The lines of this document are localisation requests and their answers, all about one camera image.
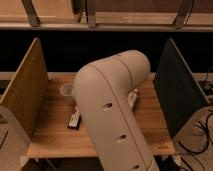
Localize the black white rectangular bar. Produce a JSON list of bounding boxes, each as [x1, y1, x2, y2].
[[68, 107, 81, 129]]

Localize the black cables on floor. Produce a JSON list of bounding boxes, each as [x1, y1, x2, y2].
[[173, 111, 213, 171]]

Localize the clear plastic cup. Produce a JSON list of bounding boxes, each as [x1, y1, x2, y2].
[[60, 83, 73, 97]]

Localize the right dark divider panel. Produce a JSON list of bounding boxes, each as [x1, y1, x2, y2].
[[153, 38, 210, 138]]

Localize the left wooden divider panel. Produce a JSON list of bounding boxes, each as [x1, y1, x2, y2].
[[0, 38, 49, 139]]

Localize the wooden shelf with brackets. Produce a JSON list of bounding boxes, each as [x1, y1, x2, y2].
[[0, 0, 213, 32]]

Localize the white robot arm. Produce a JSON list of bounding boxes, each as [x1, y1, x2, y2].
[[73, 50, 159, 171]]

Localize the white box on table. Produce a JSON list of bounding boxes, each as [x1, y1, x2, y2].
[[127, 89, 138, 109]]

